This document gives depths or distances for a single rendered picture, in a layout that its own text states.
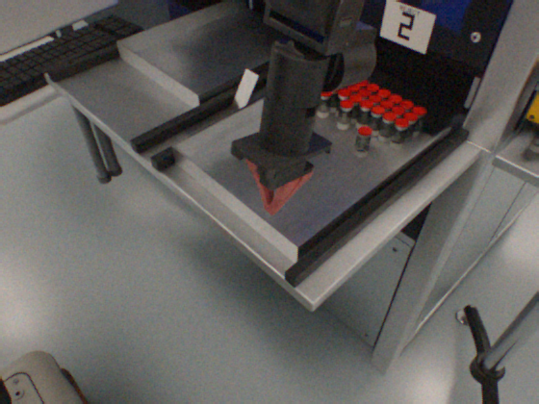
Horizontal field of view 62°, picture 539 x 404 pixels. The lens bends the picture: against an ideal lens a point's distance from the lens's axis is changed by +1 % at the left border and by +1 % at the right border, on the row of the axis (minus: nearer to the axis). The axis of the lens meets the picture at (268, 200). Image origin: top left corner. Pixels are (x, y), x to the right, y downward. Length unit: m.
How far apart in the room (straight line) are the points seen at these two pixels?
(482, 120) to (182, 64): 0.56
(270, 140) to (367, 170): 0.26
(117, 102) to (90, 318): 0.94
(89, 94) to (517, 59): 0.69
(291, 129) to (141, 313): 1.22
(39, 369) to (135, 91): 0.73
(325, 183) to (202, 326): 0.96
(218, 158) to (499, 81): 0.42
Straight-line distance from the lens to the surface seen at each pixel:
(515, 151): 0.80
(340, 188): 0.65
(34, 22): 1.30
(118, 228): 1.83
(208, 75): 0.89
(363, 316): 1.32
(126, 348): 1.54
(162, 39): 1.03
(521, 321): 1.22
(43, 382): 1.25
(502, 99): 0.74
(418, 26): 0.76
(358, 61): 0.49
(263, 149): 0.47
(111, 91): 0.89
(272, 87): 0.44
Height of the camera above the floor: 1.34
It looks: 47 degrees down
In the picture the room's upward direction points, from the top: straight up
